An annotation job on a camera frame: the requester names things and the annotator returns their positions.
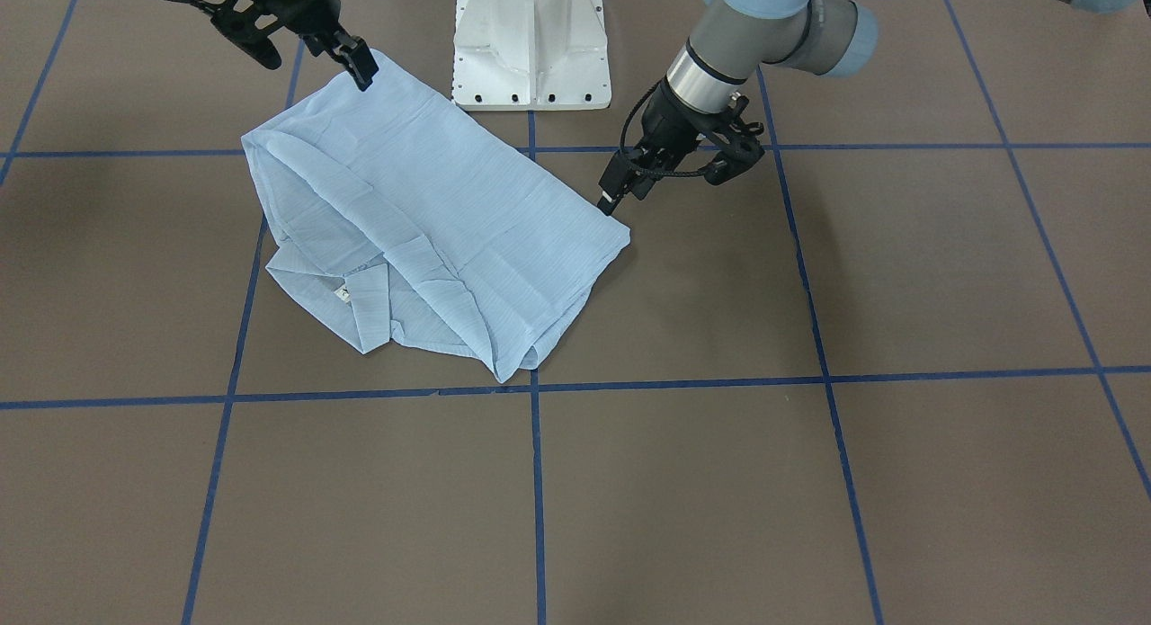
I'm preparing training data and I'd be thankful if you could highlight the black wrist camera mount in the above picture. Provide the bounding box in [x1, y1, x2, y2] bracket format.
[209, 0, 282, 69]
[699, 92, 767, 186]

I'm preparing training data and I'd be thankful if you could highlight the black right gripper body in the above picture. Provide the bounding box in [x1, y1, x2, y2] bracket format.
[267, 0, 346, 55]

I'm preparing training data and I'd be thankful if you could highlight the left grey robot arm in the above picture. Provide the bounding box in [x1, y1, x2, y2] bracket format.
[597, 0, 879, 216]

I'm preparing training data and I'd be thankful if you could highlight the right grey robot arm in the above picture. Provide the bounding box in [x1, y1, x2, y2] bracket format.
[260, 0, 379, 92]

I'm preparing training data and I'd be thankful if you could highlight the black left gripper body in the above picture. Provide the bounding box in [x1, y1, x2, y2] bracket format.
[620, 77, 721, 190]

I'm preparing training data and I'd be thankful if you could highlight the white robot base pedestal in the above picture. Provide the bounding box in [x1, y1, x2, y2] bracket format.
[451, 0, 612, 112]

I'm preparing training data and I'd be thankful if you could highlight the light blue striped shirt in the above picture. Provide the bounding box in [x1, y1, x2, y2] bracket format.
[241, 51, 630, 383]

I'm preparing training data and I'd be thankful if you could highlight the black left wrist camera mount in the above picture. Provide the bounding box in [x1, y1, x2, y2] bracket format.
[699, 92, 767, 186]

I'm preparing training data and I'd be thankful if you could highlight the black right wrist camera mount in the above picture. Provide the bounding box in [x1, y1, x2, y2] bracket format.
[209, 0, 282, 69]

